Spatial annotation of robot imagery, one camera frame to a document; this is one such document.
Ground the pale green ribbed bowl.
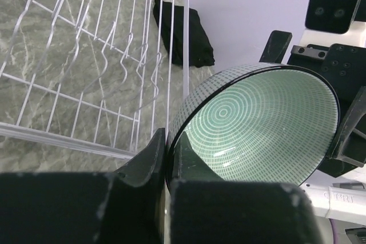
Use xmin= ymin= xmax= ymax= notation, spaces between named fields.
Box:
xmin=167 ymin=63 xmax=340 ymax=185

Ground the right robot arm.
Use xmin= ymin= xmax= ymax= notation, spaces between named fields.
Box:
xmin=288 ymin=34 xmax=365 ymax=225

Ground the black folded cloth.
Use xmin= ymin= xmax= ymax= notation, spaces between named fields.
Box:
xmin=151 ymin=0 xmax=216 ymax=69

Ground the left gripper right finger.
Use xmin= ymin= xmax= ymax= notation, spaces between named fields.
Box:
xmin=169 ymin=134 xmax=323 ymax=243

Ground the white wire dish rack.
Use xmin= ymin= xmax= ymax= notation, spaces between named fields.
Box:
xmin=1 ymin=0 xmax=186 ymax=159

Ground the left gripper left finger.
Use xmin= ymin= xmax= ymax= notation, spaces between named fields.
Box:
xmin=1 ymin=128 xmax=165 ymax=243

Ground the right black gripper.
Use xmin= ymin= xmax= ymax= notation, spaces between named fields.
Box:
xmin=259 ymin=30 xmax=365 ymax=178

